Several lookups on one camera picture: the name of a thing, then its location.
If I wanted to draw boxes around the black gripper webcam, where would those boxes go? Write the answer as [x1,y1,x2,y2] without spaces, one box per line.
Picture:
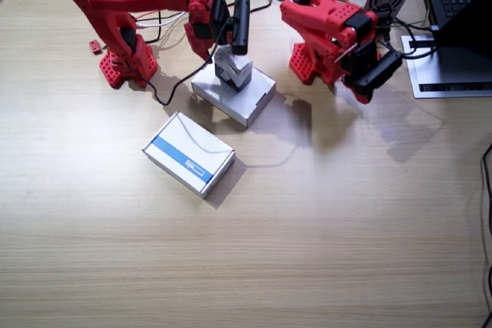
[210,0,251,56]
[351,41,403,95]

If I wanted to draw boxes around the plain white cardboard box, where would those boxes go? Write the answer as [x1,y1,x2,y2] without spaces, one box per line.
[191,65,277,129]

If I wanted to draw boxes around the small white carton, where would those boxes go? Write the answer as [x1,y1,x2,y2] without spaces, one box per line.
[213,45,254,93]

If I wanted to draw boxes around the white box with blue stripe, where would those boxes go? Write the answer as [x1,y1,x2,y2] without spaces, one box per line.
[141,111,236,200]

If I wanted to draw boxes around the black webcam cable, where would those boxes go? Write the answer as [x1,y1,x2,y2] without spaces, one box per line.
[374,16,397,55]
[122,16,235,107]

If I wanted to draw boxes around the long black cable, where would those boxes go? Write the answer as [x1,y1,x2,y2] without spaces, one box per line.
[479,143,492,328]

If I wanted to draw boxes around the black monitor cable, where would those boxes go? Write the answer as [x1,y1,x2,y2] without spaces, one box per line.
[391,28,440,61]

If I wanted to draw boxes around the thin green wire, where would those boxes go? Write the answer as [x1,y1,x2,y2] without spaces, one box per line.
[384,8,431,32]

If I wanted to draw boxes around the black monitor screen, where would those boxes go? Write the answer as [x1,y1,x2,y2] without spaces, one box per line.
[434,0,492,85]

